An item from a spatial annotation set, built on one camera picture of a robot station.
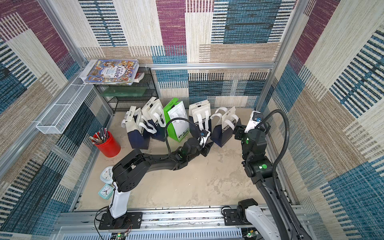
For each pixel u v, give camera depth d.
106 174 0.86
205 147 0.79
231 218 0.73
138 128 0.82
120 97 1.12
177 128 0.92
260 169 0.48
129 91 1.01
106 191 0.81
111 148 0.95
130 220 0.73
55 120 0.70
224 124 0.84
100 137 0.89
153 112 0.85
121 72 0.80
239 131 0.61
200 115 0.85
